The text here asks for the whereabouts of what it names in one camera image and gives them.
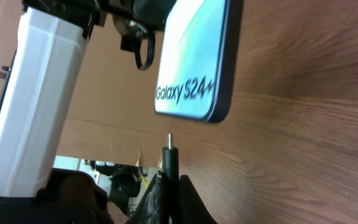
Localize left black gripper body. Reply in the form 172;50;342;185
99;0;176;70

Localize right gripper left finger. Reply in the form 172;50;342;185
126;172;163;224

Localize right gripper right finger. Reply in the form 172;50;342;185
180;175;217;224

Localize black USB charging cable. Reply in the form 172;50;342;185
162;133;183;224

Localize blue Galaxy S24 smartphone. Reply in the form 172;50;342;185
154;0;244;123

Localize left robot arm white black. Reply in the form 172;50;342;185
0;0;174;223

